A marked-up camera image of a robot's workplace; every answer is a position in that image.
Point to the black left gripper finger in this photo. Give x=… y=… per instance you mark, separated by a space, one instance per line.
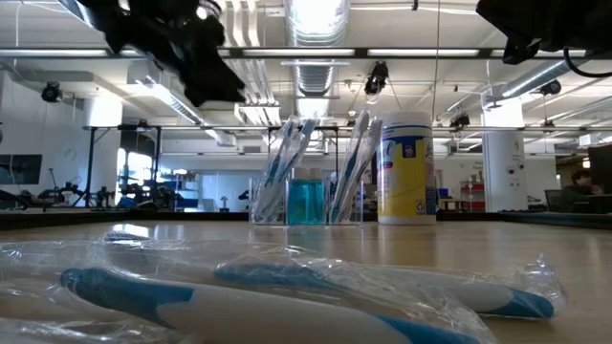
x=217 y=76
x=201 y=98

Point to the silver ceiling air duct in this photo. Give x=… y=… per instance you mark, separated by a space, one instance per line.
x=315 y=81

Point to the black hanging camera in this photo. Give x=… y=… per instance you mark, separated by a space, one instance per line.
x=378 y=76

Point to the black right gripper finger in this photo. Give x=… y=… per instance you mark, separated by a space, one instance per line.
x=523 y=36
x=516 y=14

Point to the blue storage shelf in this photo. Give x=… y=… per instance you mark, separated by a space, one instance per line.
x=186 y=191

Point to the person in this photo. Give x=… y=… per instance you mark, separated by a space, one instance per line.
x=576 y=193

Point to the red storage shelf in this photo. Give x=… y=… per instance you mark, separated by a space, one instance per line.
x=473 y=191

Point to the black desk monitor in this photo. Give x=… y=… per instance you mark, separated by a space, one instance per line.
x=601 y=162

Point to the black background robot arm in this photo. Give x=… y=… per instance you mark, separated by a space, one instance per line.
x=106 y=197

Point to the black aluminium table frame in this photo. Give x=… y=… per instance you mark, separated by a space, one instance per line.
x=95 y=219

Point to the white round column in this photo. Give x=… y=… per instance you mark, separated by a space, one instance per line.
x=504 y=167

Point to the black ceiling spotlight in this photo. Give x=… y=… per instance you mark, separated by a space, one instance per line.
x=460 y=121
x=551 y=87
x=51 y=92

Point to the small teal mouthwash bottle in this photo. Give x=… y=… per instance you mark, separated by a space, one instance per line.
x=299 y=200
x=318 y=200

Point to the dark wall screen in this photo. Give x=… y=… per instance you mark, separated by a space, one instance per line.
x=21 y=169

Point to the purple white toothbrush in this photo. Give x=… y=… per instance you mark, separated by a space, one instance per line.
x=373 y=138

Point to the yellow white disinfecting wipes canister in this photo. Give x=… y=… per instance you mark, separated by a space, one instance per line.
x=406 y=191

